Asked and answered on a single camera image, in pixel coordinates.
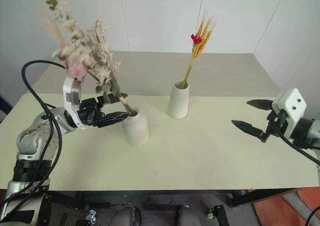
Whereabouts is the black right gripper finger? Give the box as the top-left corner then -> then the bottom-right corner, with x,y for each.
231,119 -> 267,140
246,99 -> 275,111

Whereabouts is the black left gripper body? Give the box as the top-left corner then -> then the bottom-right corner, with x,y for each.
76,97 -> 107,129

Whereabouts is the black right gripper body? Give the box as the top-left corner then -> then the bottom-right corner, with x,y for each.
260,108 -> 289,143

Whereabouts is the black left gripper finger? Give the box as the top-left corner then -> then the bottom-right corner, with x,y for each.
95,111 -> 138,129
99,91 -> 129,105

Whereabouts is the white pink dried flower bouquet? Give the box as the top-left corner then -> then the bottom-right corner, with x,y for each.
38,0 -> 138,117

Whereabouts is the yellow wheat red flower bouquet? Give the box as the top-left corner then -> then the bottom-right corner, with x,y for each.
183,9 -> 217,89

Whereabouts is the white ceramic vase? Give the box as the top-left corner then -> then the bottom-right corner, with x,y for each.
167,79 -> 191,120
121,107 -> 150,147

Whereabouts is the black caster wheel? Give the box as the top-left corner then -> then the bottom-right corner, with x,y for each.
206,204 -> 227,220

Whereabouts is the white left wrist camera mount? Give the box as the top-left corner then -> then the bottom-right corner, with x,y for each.
62,76 -> 84,130

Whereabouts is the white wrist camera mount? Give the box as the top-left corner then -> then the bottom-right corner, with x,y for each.
271,87 -> 308,139
62,76 -> 84,130

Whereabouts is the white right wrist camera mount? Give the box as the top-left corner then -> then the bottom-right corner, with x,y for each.
271,87 -> 308,139

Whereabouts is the black metal table frame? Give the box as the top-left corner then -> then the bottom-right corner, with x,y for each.
48,187 -> 302,226

